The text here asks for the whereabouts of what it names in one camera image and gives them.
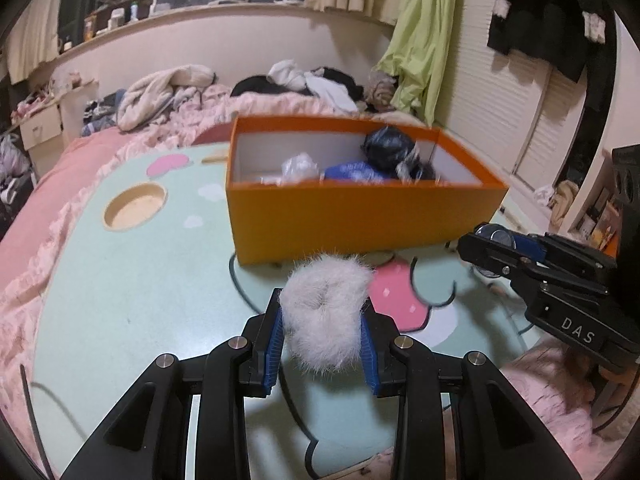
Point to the orange cardboard box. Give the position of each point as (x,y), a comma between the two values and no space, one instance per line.
(273,222)

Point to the white drawer cabinet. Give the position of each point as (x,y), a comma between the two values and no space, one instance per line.
(43,126)

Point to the green hanging cloth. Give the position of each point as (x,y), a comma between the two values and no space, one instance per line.
(417,55)

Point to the white fluffy scrunchie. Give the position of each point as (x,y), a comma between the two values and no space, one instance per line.
(321,306)

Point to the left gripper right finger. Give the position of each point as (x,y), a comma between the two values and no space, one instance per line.
(496,433)

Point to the cream blanket pile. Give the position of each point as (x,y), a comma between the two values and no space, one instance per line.
(148,96)

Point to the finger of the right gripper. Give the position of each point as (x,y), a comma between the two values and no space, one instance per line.
(508,261)

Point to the white clothes pile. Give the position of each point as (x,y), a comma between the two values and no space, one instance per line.
(287,74)

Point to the dark blue cloth bundle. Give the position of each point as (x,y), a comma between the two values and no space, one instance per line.
(390,150)

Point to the black hanging garment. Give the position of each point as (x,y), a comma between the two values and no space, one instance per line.
(576,37)

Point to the clear plastic bag bundle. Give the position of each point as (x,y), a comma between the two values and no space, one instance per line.
(299,168)

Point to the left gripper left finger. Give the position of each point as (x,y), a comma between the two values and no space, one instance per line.
(145,435)

